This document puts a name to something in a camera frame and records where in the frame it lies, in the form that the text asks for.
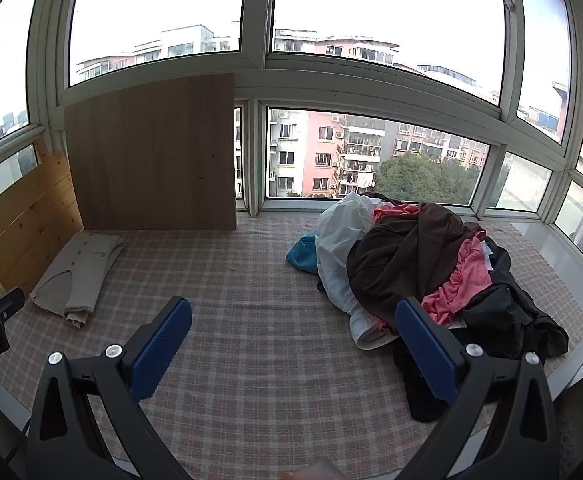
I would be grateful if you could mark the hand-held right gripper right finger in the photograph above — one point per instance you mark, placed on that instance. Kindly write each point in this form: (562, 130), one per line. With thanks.
(429, 355)

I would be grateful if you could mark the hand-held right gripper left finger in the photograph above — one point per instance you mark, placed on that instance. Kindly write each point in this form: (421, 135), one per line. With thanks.
(164, 345)

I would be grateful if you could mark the brown fleece garment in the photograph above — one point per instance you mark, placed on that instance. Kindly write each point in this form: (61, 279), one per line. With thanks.
(401, 255)

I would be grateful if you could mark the folded beige cardigan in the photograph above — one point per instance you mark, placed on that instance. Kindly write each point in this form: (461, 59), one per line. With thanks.
(79, 275)

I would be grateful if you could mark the dark navy garment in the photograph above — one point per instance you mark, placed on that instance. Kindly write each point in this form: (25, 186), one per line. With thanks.
(501, 320)

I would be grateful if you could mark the pink garment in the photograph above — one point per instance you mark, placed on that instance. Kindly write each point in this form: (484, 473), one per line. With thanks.
(459, 280)

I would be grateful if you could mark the pine wood panel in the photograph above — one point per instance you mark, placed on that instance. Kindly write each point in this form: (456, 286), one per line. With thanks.
(26, 220)

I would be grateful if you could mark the pink plaid blanket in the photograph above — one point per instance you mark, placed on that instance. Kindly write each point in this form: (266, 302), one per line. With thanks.
(251, 300)

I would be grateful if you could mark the white garment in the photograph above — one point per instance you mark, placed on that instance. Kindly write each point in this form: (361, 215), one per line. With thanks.
(339, 240)

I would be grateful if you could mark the blue striped garment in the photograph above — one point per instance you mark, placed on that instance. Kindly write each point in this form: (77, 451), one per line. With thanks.
(304, 255)

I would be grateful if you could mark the green tree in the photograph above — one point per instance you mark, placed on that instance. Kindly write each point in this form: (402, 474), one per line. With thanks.
(421, 180)

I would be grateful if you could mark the light wood laminate board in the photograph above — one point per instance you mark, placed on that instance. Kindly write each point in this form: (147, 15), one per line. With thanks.
(151, 160)

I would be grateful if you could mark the pink apartment building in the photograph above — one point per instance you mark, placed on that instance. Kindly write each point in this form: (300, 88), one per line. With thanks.
(321, 155)

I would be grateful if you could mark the white window frame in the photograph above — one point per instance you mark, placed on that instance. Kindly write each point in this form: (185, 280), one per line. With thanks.
(256, 65)

